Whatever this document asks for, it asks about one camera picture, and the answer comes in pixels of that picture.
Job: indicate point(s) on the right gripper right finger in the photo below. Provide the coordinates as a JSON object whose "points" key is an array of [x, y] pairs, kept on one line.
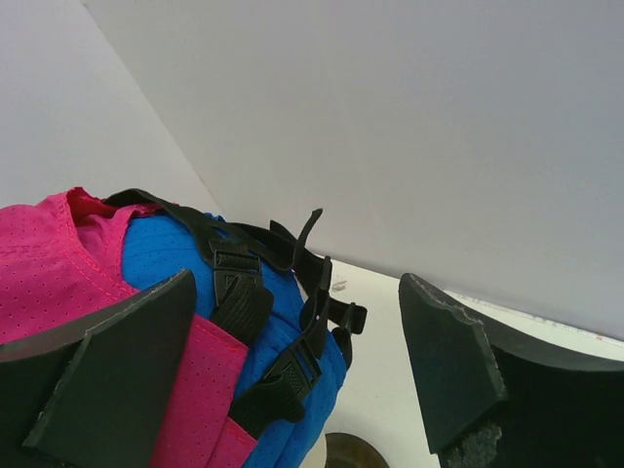
{"points": [[494, 396]]}

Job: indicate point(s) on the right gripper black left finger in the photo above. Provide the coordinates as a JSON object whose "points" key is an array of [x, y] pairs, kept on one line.
{"points": [[94, 392]]}

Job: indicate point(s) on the dark round wooden stand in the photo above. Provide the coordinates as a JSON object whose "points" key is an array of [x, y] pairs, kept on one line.
{"points": [[349, 451]]}

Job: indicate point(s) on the cream mannequin head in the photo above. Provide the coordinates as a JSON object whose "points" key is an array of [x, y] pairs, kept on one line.
{"points": [[317, 456]]}

